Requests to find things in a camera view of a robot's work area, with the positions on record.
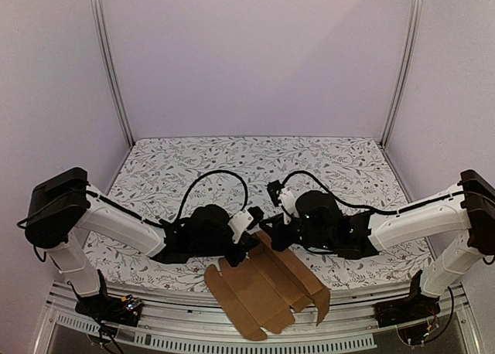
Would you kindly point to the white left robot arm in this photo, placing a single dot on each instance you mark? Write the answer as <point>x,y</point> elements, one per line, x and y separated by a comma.
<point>68,201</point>

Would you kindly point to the aluminium frame post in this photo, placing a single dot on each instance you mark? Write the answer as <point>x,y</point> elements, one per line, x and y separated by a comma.
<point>97,7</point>
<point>403,71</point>

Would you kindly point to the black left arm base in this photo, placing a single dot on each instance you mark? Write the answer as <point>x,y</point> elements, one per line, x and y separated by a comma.
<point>102,307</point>

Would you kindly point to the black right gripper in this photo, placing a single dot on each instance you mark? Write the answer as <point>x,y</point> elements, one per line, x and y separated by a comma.
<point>278,234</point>

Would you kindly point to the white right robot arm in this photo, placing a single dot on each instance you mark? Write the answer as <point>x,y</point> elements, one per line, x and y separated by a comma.
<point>466,207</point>

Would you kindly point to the left aluminium frame post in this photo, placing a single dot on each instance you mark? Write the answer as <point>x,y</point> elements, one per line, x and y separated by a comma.
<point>97,7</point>

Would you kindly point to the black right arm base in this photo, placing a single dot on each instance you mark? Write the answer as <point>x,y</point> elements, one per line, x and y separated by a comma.
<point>414,306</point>

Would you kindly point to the right aluminium frame post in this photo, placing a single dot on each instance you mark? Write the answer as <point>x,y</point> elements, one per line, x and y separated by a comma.
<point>403,71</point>

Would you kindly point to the aluminium front rail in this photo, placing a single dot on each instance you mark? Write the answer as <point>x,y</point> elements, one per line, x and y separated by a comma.
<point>189,322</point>

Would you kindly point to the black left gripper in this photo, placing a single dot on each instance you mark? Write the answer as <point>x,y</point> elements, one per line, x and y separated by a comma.
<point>247,242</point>

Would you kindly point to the brown cardboard box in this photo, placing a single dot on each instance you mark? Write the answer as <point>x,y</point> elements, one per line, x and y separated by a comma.
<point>262,293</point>

